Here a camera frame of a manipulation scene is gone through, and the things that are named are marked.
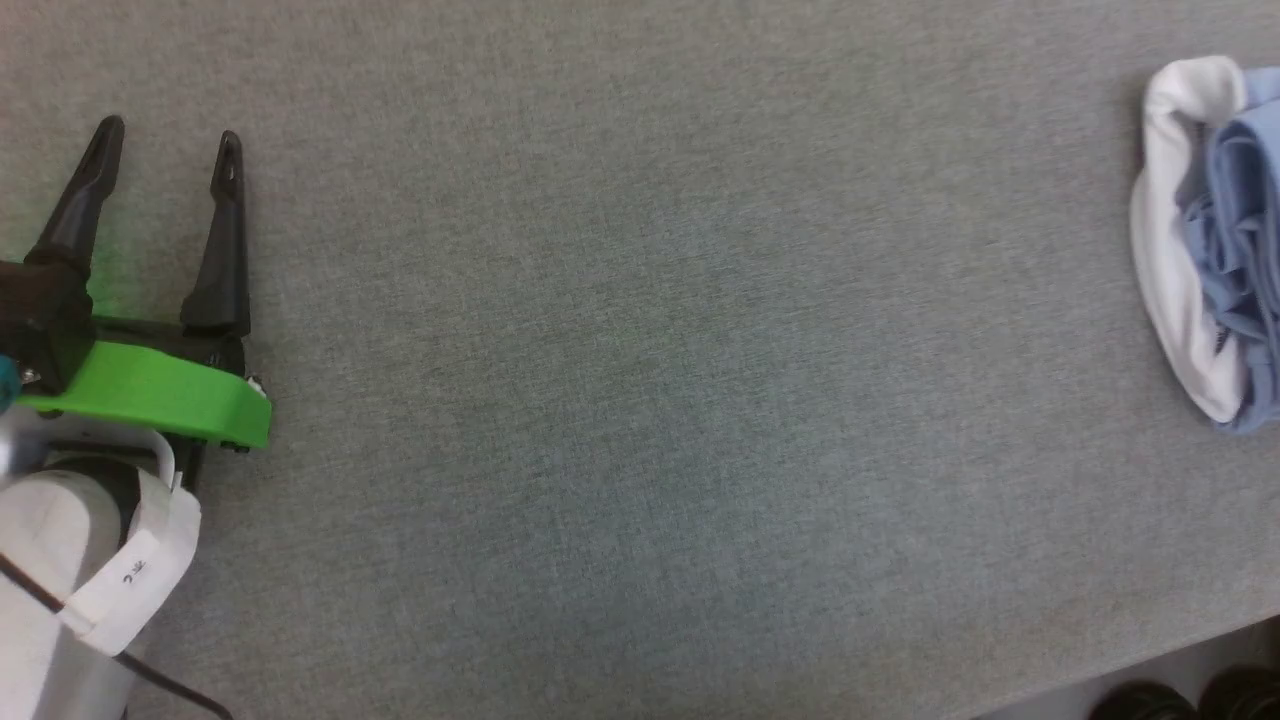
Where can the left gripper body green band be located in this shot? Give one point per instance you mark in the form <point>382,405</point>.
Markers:
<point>160,395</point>

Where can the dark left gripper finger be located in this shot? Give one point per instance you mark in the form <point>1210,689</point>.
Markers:
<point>225,250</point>
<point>80,200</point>

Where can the light blue white T-shirt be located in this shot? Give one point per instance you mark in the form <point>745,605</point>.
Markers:
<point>1200,250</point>

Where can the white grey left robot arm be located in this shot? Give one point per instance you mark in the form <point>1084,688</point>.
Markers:
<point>60,580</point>

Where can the black round robot base part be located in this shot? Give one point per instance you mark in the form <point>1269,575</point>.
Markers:
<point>1145,703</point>
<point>1245,695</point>

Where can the white paper label tape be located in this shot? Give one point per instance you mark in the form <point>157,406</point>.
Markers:
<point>135,570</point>

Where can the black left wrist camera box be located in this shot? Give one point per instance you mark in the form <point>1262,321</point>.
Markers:
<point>45,320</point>

